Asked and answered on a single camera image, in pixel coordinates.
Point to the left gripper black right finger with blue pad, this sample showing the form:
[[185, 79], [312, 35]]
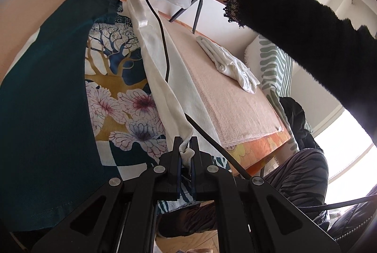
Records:
[[251, 215]]

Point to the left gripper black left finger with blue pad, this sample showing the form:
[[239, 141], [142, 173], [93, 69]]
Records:
[[121, 215]]

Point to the white tree print t-shirt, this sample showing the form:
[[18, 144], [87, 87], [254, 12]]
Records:
[[91, 90]]

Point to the right forearm black sleeve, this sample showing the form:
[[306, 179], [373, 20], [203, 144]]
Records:
[[340, 58]]

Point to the black clothes pile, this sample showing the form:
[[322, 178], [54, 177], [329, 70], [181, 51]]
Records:
[[296, 119]]

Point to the grey striped trouser leg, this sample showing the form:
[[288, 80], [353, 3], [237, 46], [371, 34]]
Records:
[[302, 179]]

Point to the pink towel blanket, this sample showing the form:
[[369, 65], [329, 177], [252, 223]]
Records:
[[238, 116]]

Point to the orange floral bedsheet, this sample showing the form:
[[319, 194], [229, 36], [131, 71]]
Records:
[[253, 155]]

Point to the white folded garment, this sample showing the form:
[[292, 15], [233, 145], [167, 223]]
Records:
[[229, 65]]

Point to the green leaf pattern pillow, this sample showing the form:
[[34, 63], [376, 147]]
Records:
[[274, 70]]

